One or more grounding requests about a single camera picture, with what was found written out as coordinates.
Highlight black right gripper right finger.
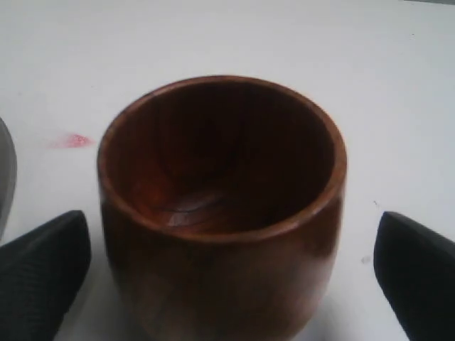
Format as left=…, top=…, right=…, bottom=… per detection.
left=373, top=211, right=454, bottom=340

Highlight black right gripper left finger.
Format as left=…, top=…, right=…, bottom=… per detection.
left=1, top=210, right=92, bottom=341

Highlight brown wooden cup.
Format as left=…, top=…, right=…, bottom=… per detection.
left=97, top=75, right=347, bottom=340

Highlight cream ceramic bowl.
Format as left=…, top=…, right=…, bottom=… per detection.
left=0, top=119, right=17, bottom=237

